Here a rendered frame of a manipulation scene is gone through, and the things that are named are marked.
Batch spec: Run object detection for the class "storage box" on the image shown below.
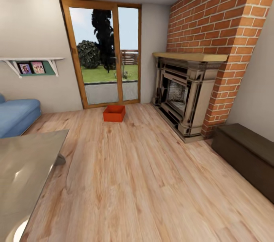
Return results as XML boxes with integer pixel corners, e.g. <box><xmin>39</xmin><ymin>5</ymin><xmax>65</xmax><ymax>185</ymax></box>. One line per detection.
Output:
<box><xmin>103</xmin><ymin>105</ymin><xmax>125</xmax><ymax>122</ymax></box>

